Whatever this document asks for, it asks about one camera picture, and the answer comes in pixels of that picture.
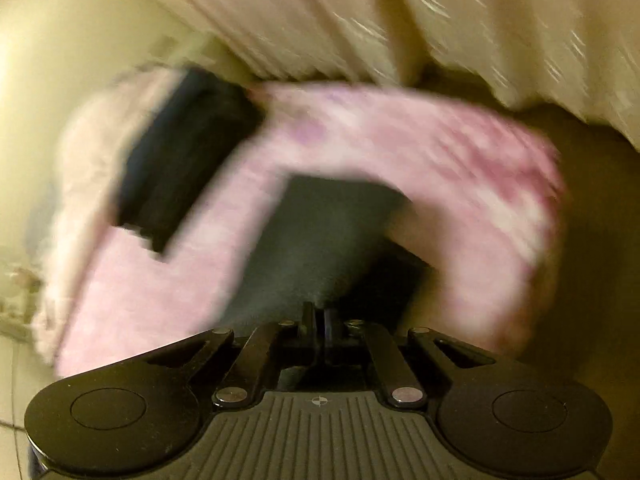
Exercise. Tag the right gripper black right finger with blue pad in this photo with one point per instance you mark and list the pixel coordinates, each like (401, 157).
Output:
(491, 412)

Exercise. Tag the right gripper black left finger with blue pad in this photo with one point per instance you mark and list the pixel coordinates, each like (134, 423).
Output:
(209, 403)

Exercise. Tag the dark green garment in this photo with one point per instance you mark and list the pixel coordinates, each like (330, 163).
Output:
(326, 256)

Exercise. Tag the folded dark clothes stack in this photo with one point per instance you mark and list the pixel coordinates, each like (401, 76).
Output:
(202, 122)

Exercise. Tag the pink floral bed blanket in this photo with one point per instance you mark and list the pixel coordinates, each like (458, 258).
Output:
(486, 198)

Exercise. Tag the pale pink duvet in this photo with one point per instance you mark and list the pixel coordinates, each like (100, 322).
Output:
(89, 161)

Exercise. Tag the cream curtain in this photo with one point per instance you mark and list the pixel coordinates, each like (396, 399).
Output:
(580, 54)

